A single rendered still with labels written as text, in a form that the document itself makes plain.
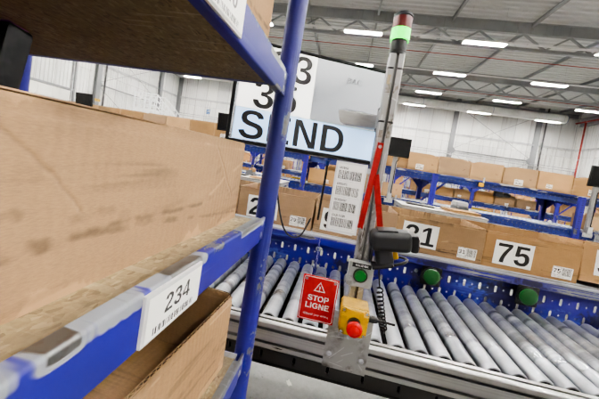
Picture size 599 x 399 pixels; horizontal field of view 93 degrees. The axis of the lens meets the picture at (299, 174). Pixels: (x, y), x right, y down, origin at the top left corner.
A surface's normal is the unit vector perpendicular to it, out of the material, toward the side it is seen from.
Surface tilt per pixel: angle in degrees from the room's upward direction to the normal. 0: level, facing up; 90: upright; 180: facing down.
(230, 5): 90
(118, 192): 91
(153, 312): 90
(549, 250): 90
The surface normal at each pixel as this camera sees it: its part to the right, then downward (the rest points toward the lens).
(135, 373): 0.16, -0.99
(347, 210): -0.15, 0.03
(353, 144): 0.20, 0.01
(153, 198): 0.97, 0.19
